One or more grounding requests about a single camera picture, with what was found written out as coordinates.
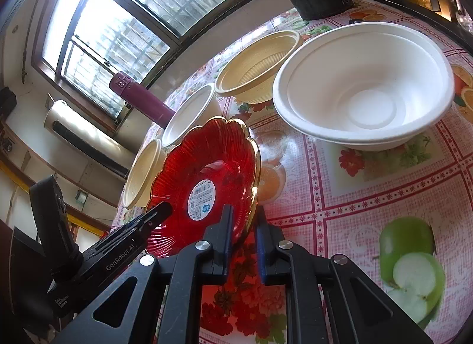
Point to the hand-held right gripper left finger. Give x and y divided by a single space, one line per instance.
230 227

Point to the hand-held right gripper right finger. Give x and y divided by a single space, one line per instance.
261 244

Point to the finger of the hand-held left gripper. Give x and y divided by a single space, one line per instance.
159 212

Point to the beige ribbed plastic bowl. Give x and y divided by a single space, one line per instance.
142 174
251 70

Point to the red gold-rimmed plate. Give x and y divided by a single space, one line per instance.
207 166

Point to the small white bowl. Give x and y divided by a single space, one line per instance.
188 114

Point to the large white bowl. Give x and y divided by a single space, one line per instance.
369 81

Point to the floral fruit-print tablecloth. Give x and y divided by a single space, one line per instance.
332 199

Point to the standing air conditioner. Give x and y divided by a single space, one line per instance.
85 133

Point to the purple thermos bottle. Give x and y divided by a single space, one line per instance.
140 98

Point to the barred window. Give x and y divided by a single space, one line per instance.
111 33

